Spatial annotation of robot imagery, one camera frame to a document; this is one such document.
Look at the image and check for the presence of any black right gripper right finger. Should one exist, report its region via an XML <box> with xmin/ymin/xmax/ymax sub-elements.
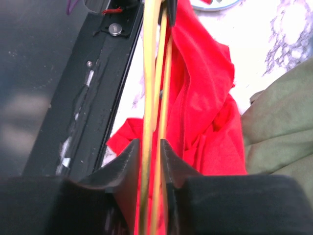
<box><xmin>160</xmin><ymin>140</ymin><xmax>313</xmax><ymax>235</ymax></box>

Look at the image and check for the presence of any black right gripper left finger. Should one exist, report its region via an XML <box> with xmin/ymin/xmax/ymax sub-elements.
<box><xmin>0</xmin><ymin>139</ymin><xmax>139</xmax><ymax>235</ymax></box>

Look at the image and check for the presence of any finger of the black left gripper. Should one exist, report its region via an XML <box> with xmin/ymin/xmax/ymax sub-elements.
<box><xmin>166</xmin><ymin>0</ymin><xmax>178</xmax><ymax>26</ymax></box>

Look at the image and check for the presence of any yellow hanger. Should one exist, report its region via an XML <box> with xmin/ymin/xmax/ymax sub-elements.
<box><xmin>138</xmin><ymin>0</ymin><xmax>172</xmax><ymax>235</ymax></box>

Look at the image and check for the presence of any red tank top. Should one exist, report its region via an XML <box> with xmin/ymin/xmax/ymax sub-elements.
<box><xmin>105</xmin><ymin>0</ymin><xmax>247</xmax><ymax>235</ymax></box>

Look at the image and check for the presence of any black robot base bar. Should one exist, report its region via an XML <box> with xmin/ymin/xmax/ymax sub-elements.
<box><xmin>23</xmin><ymin>0</ymin><xmax>143</xmax><ymax>180</ymax></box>

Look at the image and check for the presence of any green tank top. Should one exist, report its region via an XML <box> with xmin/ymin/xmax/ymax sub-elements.
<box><xmin>241</xmin><ymin>57</ymin><xmax>313</xmax><ymax>177</ymax></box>

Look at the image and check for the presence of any watermelon pattern plate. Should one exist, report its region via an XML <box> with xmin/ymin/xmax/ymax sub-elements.
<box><xmin>190</xmin><ymin>0</ymin><xmax>241</xmax><ymax>12</ymax></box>

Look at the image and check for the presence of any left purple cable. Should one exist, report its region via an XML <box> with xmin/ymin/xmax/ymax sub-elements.
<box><xmin>65</xmin><ymin>0</ymin><xmax>81</xmax><ymax>14</ymax></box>

